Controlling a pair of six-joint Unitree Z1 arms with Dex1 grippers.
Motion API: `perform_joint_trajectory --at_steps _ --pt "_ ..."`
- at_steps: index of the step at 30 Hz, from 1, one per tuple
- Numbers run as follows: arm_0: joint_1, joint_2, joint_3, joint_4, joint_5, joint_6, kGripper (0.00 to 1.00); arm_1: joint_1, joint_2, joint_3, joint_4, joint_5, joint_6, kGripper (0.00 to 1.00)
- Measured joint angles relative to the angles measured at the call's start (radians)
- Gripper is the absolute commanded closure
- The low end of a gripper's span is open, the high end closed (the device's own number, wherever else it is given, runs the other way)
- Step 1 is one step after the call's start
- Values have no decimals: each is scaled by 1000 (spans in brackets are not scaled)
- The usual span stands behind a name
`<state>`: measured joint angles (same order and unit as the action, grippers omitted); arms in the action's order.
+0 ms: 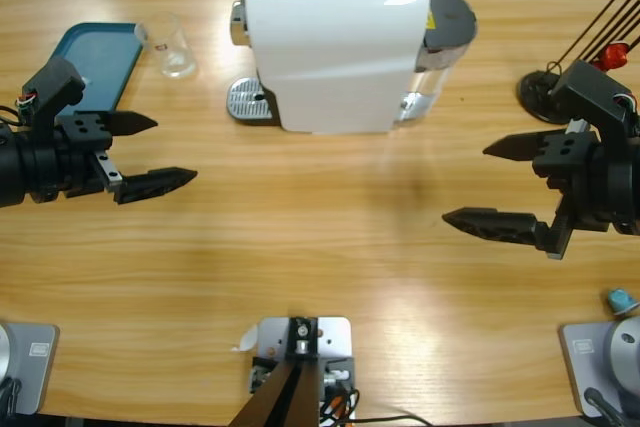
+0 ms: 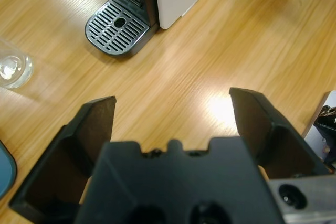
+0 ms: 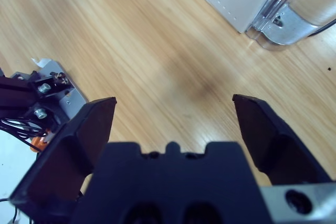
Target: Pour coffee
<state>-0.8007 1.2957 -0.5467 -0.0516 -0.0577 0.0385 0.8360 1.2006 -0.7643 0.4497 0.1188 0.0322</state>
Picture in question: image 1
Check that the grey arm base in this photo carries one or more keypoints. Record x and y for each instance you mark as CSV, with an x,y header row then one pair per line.
x,y
37,362
582,367

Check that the teal plastic tray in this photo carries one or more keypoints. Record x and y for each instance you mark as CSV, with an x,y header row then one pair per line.
x,y
105,57

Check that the white paper tab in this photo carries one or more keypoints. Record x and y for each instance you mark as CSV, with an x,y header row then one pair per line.
x,y
247,339

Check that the clear water tank black lid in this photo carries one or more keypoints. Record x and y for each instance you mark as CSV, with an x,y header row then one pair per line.
x,y
452,17

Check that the red coffee capsule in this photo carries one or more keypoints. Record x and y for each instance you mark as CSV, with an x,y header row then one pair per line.
x,y
614,56

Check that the light blue coffee capsule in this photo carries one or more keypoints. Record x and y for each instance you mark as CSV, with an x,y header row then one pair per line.
x,y
621,302

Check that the black capsule holder with rods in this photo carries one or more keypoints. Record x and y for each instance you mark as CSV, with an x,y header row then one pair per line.
x,y
535,89

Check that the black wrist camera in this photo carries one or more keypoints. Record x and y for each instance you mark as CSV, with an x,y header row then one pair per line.
x,y
52,79
585,89

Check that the clear glass cup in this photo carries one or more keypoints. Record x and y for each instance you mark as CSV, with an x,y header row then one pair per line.
x,y
172,54

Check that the white mount block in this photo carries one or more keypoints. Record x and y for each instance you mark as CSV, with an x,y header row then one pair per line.
x,y
332,337

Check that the white capsule coffee machine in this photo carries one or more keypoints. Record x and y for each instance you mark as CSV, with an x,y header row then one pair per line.
x,y
340,57

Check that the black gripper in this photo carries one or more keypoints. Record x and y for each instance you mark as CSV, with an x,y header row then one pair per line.
x,y
610,187
35,167

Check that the dark camera post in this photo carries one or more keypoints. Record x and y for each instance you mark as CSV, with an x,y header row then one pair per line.
x,y
285,397

